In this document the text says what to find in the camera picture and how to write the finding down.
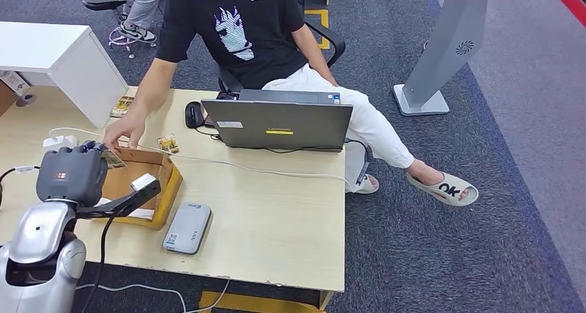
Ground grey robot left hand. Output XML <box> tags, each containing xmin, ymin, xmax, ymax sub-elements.
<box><xmin>35</xmin><ymin>140</ymin><xmax>111</xmax><ymax>207</ymax></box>

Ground person's right hand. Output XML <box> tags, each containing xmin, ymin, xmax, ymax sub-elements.
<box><xmin>101</xmin><ymin>116</ymin><xmax>147</xmax><ymax>151</ymax></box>

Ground white charger adapter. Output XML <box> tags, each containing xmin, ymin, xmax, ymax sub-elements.
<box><xmin>42</xmin><ymin>135</ymin><xmax>79</xmax><ymax>149</ymax></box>

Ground open cardboard box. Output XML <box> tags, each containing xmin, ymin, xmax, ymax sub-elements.
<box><xmin>93</xmin><ymin>146</ymin><xmax>184</xmax><ymax>231</ymax></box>

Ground small labelled carton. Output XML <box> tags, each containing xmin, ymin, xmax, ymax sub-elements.
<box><xmin>0</xmin><ymin>70</ymin><xmax>33</xmax><ymax>97</ymax></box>

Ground white desk shelf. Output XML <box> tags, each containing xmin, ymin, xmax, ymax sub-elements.
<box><xmin>0</xmin><ymin>21</ymin><xmax>129</xmax><ymax>129</ymax></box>

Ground black computer mouse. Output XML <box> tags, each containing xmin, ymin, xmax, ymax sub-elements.
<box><xmin>185</xmin><ymin>102</ymin><xmax>205</xmax><ymax>129</ymax></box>

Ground black round stool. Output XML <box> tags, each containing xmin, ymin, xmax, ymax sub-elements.
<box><xmin>83</xmin><ymin>0</ymin><xmax>159</xmax><ymax>60</ymax></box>

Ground grey laptop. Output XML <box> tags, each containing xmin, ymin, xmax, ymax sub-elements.
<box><xmin>201</xmin><ymin>89</ymin><xmax>355</xmax><ymax>153</ymax></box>

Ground plain beige sandal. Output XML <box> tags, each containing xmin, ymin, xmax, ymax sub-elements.
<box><xmin>353</xmin><ymin>174</ymin><xmax>380</xmax><ymax>196</ymax></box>

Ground black office chair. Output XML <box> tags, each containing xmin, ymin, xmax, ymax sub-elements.
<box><xmin>215</xmin><ymin>21</ymin><xmax>346</xmax><ymax>93</ymax></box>

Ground beige sandal with black print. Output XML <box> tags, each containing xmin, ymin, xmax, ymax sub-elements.
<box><xmin>406</xmin><ymin>171</ymin><xmax>480</xmax><ymax>207</ymax></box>

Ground grey kiosk stand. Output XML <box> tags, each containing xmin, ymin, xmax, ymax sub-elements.
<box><xmin>393</xmin><ymin>0</ymin><xmax>491</xmax><ymax>117</ymax></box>

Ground black plug with cable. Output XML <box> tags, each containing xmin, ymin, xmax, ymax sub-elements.
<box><xmin>0</xmin><ymin>165</ymin><xmax>42</xmax><ymax>184</ymax></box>

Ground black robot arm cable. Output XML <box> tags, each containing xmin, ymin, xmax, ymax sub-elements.
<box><xmin>79</xmin><ymin>214</ymin><xmax>116</xmax><ymax>313</ymax></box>

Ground black mouse cable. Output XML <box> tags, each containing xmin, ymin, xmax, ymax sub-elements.
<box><xmin>193</xmin><ymin>126</ymin><xmax>223</xmax><ymax>142</ymax></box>

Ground thin white charger cable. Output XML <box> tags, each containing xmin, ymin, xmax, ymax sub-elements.
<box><xmin>48</xmin><ymin>127</ymin><xmax>350</xmax><ymax>184</ymax></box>

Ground yellow desk frame beam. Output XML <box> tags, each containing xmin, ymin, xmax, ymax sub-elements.
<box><xmin>198</xmin><ymin>291</ymin><xmax>333</xmax><ymax>313</ymax></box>

